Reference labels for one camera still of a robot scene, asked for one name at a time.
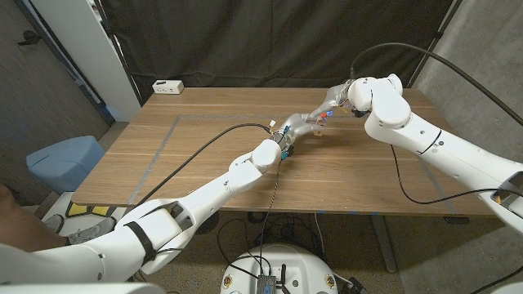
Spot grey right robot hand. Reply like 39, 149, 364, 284
308, 79, 355, 123

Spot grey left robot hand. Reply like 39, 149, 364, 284
271, 113, 326, 154

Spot black backdrop curtain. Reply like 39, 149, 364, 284
100, 0, 465, 101

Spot white power strip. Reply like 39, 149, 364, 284
151, 79, 185, 96

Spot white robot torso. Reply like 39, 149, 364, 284
220, 243, 339, 294

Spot grey table leg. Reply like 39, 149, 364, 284
369, 215, 398, 274

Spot grey electronics box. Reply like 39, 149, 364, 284
256, 274, 278, 294

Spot black floor device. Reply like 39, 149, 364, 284
346, 276, 368, 294

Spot white cabinet panel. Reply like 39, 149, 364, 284
30, 0, 142, 123

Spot grey black sneaker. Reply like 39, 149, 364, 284
42, 214, 65, 234
67, 216, 118, 246

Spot blue padded stool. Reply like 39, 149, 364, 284
25, 135, 106, 195

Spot yellow black floor object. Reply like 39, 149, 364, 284
67, 203, 111, 217

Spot person's bare leg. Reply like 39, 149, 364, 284
0, 183, 70, 253

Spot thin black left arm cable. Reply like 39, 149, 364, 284
154, 158, 284, 278

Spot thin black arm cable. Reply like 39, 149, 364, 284
154, 158, 284, 278
390, 145, 512, 205

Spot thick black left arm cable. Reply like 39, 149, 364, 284
130, 122, 274, 209

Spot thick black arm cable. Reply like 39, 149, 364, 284
130, 122, 274, 209
349, 42, 523, 127

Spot black floor cable bundle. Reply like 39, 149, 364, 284
216, 211, 328, 266

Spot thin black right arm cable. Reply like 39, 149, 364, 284
390, 145, 512, 205

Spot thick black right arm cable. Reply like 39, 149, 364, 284
349, 42, 523, 127

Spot black door handle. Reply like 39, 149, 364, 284
16, 30, 42, 46

